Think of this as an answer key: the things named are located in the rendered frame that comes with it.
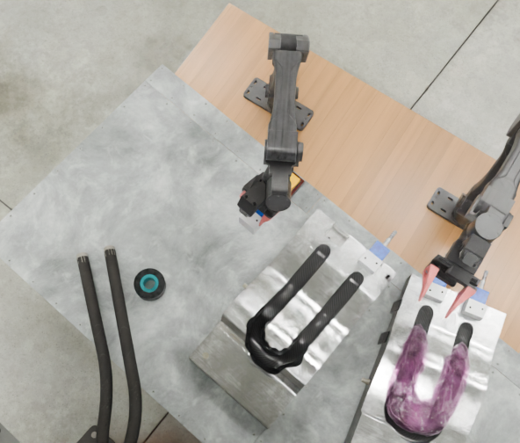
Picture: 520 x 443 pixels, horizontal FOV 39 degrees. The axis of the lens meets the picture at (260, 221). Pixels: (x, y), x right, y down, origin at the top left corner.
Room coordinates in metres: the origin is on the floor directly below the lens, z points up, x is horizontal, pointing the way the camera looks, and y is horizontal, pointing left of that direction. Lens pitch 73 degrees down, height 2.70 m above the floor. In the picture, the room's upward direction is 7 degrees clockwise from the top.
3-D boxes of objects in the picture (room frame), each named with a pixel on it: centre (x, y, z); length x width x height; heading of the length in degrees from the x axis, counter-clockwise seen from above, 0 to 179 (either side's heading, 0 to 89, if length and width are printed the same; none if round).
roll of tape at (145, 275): (0.37, 0.26, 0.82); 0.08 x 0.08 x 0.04
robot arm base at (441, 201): (0.68, -0.55, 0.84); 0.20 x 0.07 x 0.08; 64
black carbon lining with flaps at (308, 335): (0.34, -0.13, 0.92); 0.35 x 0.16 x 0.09; 146
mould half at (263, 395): (0.34, -0.12, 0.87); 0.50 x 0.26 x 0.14; 146
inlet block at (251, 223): (0.59, 0.00, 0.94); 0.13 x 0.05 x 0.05; 147
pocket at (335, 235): (0.55, -0.20, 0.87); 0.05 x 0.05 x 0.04; 56
